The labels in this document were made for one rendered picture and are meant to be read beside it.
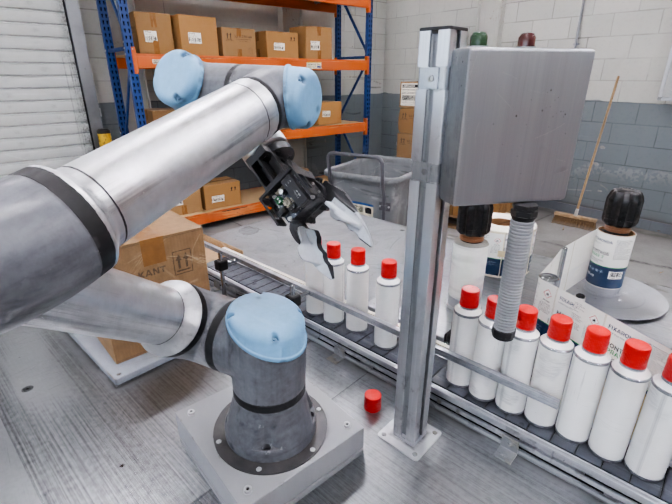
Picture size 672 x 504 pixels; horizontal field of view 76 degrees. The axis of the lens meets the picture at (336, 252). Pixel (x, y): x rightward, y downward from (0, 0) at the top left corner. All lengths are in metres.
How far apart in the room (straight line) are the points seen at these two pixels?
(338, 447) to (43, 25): 4.40
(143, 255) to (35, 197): 0.67
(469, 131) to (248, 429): 0.53
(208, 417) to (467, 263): 0.67
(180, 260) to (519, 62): 0.79
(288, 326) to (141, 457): 0.39
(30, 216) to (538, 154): 0.55
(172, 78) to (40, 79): 4.10
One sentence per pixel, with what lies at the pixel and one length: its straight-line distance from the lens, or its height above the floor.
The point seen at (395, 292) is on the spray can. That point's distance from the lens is 0.92.
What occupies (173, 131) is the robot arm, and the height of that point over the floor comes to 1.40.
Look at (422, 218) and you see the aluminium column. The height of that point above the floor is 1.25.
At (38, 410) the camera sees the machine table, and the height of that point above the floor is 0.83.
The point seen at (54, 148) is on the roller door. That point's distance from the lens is 4.75.
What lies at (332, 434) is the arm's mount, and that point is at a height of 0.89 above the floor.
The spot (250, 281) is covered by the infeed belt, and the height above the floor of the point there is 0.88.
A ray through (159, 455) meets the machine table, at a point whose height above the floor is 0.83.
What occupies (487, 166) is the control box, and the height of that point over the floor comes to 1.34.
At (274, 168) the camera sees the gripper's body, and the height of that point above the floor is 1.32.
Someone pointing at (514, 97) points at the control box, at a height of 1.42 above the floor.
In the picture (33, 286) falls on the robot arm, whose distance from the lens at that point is 0.35.
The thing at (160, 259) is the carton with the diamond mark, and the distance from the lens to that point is 1.03.
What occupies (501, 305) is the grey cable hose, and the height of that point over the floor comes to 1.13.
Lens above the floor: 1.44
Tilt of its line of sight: 22 degrees down
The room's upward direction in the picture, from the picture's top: straight up
